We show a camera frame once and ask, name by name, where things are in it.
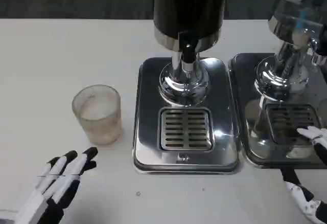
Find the chrome dispenser tap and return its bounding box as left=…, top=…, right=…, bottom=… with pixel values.
left=308, top=29, right=327, bottom=66

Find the drink dispenser with dark liquid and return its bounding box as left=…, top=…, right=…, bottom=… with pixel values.
left=153, top=0, right=228, bottom=107

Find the steel drip tray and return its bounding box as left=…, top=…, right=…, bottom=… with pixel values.
left=228, top=52, right=327, bottom=170
left=132, top=56, right=240, bottom=175

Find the clear steel drink dispenser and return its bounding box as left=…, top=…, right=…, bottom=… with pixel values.
left=255, top=0, right=327, bottom=102

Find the clear ribbed glass cup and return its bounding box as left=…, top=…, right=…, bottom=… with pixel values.
left=72, top=84, right=123, bottom=147

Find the steel drain grid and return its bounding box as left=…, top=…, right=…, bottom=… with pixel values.
left=265, top=103, right=322, bottom=144
left=159, top=107, right=215, bottom=151

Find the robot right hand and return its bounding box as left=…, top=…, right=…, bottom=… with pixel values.
left=280, top=126, right=327, bottom=224

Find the black dispenser tap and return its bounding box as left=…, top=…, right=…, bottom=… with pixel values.
left=178, top=31, right=201, bottom=78

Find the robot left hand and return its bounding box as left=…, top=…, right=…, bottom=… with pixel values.
left=14, top=146, right=99, bottom=224

